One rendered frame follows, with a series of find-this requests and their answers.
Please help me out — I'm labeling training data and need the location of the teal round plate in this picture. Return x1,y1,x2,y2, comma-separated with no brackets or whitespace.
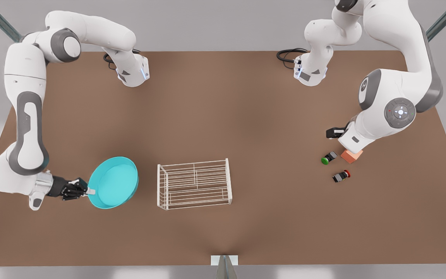
87,156,139,210

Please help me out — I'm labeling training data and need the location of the orange block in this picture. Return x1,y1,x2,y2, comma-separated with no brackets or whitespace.
341,149,363,164

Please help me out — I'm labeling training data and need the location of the white wire shelf rack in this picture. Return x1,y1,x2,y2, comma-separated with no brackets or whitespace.
157,158,233,211

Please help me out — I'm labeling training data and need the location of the black cable loop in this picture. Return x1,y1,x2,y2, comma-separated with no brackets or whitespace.
276,48,309,71
103,49,141,71

